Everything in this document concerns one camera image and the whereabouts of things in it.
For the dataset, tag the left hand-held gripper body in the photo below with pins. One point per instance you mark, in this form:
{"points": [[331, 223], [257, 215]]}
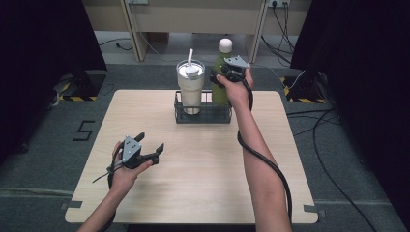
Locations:
{"points": [[130, 153]]}

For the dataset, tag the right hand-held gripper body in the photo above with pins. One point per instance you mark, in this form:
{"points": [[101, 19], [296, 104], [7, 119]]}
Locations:
{"points": [[237, 66]]}

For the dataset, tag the green bottle with white cap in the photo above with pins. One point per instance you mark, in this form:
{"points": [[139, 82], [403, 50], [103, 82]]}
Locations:
{"points": [[220, 94]]}

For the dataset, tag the cream tumbler with straw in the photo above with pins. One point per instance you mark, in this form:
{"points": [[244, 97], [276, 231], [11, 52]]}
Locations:
{"points": [[190, 88]]}

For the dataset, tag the person's right hand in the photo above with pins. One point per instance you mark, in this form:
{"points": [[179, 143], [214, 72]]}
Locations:
{"points": [[237, 92]]}

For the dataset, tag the person's left hand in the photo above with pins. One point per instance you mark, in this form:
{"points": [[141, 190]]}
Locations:
{"points": [[124, 179]]}

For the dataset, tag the white background desk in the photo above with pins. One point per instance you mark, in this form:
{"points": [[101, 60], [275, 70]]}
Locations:
{"points": [[199, 19]]}

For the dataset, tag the black stand base striped tape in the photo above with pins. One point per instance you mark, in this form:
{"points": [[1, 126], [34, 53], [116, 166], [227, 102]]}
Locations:
{"points": [[84, 87], [304, 88]]}

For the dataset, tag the grey tape strip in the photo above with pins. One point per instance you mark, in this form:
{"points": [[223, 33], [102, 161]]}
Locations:
{"points": [[314, 209], [72, 204]]}

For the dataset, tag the white socket strip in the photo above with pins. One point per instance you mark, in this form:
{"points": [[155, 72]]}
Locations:
{"points": [[138, 1]]}

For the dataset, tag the black curtain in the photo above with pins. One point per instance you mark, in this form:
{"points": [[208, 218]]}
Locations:
{"points": [[35, 64], [361, 80]]}

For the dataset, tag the white wall power socket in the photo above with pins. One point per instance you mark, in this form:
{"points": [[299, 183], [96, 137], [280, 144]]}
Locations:
{"points": [[279, 2]]}

